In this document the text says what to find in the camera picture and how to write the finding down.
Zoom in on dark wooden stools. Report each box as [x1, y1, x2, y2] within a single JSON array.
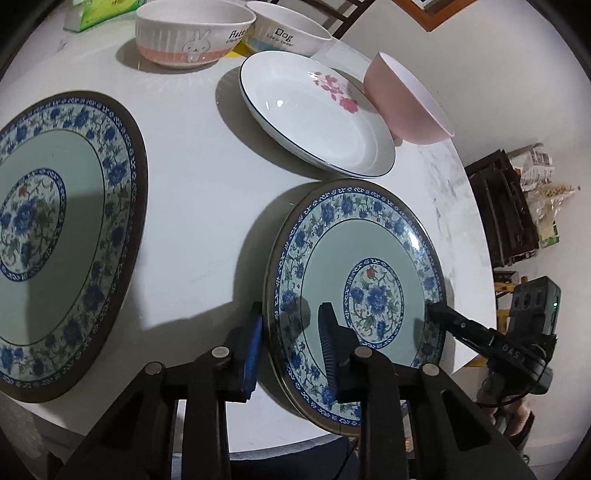
[[464, 148, 541, 271]]

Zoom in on small blue floral plate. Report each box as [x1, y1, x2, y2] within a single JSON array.
[[262, 180, 448, 437]]

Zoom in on dark wooden chair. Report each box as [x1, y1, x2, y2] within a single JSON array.
[[318, 0, 376, 40]]

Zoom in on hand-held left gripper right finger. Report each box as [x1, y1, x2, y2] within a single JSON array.
[[318, 302, 539, 480]]

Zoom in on green tissue box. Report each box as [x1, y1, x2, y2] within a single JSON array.
[[64, 0, 149, 33]]

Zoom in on white pink rabbit print bowl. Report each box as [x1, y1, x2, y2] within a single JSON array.
[[135, 4, 257, 70]]

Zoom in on person's right hand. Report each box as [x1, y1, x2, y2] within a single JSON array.
[[478, 383, 536, 450]]

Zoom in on white plate pink flowers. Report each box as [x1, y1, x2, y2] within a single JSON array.
[[239, 51, 397, 178]]

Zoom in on large blue floral plate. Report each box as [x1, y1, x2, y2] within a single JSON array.
[[0, 91, 149, 403]]

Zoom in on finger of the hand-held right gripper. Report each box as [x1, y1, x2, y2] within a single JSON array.
[[429, 302, 497, 356]]

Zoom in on white bowl blue band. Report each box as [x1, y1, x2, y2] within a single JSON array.
[[245, 1, 333, 58]]

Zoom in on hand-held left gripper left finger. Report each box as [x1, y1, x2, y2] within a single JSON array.
[[62, 302, 266, 480]]

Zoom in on wooden window frame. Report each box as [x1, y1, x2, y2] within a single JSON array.
[[392, 0, 468, 33]]

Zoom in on plastic bags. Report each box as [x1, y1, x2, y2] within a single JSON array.
[[508, 143, 583, 250]]

